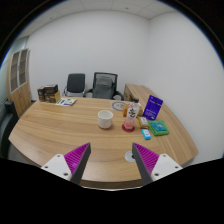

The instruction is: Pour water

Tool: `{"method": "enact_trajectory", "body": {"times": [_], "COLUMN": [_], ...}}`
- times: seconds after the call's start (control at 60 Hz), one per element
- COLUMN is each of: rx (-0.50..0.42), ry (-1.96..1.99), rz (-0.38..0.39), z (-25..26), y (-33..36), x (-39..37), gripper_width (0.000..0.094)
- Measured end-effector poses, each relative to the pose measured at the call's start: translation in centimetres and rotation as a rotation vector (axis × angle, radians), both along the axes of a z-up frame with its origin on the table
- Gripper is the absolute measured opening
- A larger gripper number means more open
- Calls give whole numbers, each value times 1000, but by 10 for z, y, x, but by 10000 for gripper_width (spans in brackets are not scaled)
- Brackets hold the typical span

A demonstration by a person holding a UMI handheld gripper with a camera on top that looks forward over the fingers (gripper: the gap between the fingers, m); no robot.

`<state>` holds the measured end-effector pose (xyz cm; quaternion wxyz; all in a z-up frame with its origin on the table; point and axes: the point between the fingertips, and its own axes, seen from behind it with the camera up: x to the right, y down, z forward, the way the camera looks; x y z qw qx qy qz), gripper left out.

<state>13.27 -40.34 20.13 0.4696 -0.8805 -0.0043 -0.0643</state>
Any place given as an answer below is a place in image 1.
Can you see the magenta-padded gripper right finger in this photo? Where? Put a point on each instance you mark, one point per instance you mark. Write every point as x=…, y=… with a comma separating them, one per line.
x=150, y=163

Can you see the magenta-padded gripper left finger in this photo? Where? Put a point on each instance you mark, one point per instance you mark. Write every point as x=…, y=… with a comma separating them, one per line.
x=71, y=163

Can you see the clear black-capped drink bottle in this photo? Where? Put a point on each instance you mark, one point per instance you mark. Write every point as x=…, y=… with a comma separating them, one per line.
x=131, y=115

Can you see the small blue packet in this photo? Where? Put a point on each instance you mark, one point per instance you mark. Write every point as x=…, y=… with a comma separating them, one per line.
x=146, y=134

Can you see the green flat packet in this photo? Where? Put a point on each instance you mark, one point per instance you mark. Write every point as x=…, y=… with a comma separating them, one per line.
x=158, y=128

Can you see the flat round red coaster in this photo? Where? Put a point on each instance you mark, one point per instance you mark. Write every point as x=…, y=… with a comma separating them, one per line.
x=126, y=130

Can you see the white patterned ceramic mug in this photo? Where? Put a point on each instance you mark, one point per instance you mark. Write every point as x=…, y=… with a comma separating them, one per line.
x=105, y=119

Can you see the purple standing pouch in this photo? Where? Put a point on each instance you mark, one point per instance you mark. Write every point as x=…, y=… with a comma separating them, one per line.
x=152, y=107

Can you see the orange cardboard box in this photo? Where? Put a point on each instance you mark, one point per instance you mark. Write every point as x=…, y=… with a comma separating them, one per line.
x=125, y=110

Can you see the printed leaflet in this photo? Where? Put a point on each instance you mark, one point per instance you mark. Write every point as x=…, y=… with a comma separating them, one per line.
x=66, y=101

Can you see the printed paper sheet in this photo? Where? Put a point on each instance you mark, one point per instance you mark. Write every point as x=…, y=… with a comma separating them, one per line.
x=117, y=106

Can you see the black armchair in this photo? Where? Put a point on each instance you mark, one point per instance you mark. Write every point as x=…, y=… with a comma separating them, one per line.
x=6, y=130

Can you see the dark stacked boxes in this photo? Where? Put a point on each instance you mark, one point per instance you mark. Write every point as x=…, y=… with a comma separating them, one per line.
x=49, y=93

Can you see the black office chair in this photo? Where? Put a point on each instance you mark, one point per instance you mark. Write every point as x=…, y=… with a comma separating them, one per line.
x=75, y=85

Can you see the grey mesh office chair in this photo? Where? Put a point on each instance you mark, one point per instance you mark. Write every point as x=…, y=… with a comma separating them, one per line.
x=104, y=86

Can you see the wooden shelf unit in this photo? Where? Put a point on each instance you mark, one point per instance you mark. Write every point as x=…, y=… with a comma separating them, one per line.
x=19, y=83

